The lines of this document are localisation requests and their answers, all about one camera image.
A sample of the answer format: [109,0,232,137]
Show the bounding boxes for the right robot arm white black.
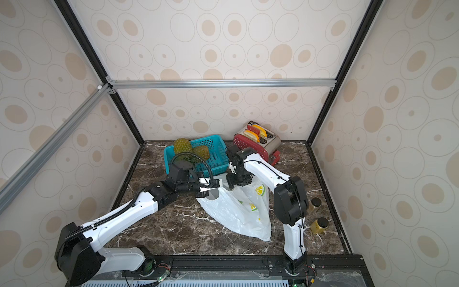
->
[226,145,308,275]

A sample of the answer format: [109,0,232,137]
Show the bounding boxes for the left aluminium frame bar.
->
[1,83,110,212]

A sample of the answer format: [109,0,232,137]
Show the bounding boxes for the red toaster with toast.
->
[233,121,282,166]

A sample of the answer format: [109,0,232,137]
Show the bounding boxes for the white plastic bag lemon print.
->
[197,174,271,242]

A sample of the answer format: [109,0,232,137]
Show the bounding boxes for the large pineapple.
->
[173,138,193,162]

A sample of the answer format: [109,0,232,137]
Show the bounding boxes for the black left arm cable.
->
[168,151,215,189]

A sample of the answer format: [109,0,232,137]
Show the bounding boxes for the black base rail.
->
[83,255,374,287]

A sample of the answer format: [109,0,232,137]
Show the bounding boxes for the small pineapple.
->
[193,145,210,161]

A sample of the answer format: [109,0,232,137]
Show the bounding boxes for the teal plastic basket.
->
[164,135,228,177]

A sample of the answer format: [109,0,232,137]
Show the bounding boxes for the yellow jar black lid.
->
[310,217,329,234]

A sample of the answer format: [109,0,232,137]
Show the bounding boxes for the horizontal aluminium frame bar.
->
[110,78,337,89]

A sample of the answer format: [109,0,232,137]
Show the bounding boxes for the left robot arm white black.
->
[55,161,220,287]

